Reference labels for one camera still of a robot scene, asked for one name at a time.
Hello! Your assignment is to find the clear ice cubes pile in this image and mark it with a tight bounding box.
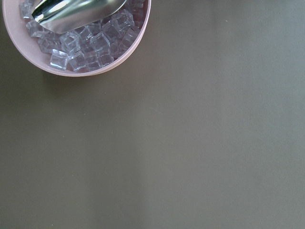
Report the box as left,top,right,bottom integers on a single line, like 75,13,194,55
19,0,146,73

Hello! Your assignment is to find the metal ice scoop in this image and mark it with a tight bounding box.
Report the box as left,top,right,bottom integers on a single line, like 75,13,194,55
31,0,126,34

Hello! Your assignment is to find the pink bowl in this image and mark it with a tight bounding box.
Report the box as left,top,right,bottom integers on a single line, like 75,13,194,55
0,0,152,77

